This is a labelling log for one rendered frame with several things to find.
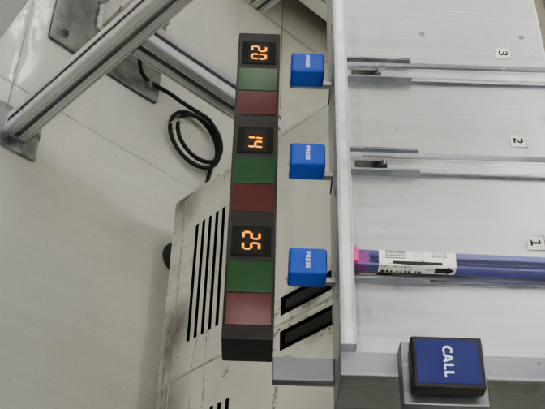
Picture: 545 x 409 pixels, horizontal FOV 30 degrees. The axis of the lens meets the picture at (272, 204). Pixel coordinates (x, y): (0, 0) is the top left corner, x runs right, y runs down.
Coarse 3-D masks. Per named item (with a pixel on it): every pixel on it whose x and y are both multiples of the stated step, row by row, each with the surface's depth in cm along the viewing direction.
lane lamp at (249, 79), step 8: (240, 72) 95; (248, 72) 95; (256, 72) 95; (264, 72) 95; (272, 72) 95; (240, 80) 94; (248, 80) 94; (256, 80) 94; (264, 80) 94; (272, 80) 94; (240, 88) 93; (248, 88) 93; (256, 88) 93; (264, 88) 93; (272, 88) 94
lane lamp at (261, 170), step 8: (240, 160) 88; (248, 160) 88; (256, 160) 88; (264, 160) 88; (272, 160) 88; (240, 168) 88; (248, 168) 88; (256, 168) 88; (264, 168) 88; (272, 168) 88; (240, 176) 87; (248, 176) 87; (256, 176) 87; (264, 176) 87; (272, 176) 87
